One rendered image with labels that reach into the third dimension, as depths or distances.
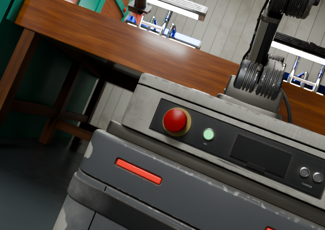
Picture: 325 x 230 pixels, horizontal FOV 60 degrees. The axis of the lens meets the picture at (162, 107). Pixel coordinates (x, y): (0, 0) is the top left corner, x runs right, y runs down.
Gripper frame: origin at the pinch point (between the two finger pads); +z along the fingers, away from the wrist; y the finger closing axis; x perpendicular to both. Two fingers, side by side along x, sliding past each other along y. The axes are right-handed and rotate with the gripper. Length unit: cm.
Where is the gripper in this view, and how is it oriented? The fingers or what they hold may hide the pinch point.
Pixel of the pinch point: (138, 23)
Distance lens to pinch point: 146.8
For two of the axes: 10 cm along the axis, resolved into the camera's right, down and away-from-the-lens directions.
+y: -9.2, -3.7, 1.2
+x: -3.5, 6.4, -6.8
